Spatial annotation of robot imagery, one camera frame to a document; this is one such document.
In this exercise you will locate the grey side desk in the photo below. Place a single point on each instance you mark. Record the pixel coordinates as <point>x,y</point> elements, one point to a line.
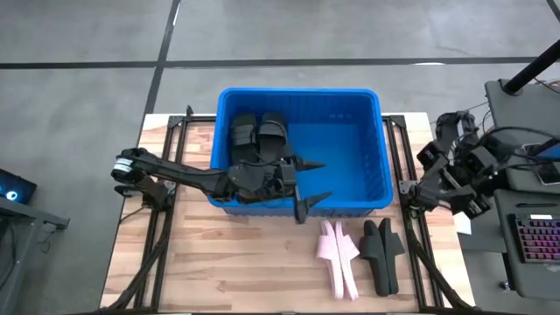
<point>507,262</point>
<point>520,109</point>

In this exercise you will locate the black pole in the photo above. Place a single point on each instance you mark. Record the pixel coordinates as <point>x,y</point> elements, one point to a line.
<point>531,67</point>

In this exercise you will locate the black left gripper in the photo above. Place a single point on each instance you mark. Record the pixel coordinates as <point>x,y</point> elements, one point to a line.
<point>256,179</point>

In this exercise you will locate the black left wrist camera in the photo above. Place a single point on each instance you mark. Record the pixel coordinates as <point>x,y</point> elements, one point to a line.
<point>288,175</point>

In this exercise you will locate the white paper sheet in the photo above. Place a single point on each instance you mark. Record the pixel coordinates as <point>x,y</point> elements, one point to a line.
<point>463,224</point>

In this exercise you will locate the black aluminium frame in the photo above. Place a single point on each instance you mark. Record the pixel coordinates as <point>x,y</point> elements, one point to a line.
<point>176,121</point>

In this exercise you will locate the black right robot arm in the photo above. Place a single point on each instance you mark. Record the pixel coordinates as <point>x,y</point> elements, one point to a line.
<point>450,200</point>

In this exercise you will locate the grey metal desk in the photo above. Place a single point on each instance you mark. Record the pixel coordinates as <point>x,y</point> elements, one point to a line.
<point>13,245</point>

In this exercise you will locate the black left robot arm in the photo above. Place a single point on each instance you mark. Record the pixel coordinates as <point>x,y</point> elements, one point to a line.
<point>184,172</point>

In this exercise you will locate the blue plastic bin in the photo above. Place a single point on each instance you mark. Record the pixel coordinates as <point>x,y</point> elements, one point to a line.
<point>341,144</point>

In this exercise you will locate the blue-screen tablet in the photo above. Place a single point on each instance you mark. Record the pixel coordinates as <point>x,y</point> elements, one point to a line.
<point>555,152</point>

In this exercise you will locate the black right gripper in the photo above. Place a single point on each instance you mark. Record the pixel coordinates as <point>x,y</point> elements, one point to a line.
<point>477,161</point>

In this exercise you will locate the silver smartphone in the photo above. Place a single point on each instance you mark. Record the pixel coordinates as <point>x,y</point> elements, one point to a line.
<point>549,175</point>

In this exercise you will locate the backlit black keyboard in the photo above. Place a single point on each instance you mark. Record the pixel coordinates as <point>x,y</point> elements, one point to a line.
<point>540,240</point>

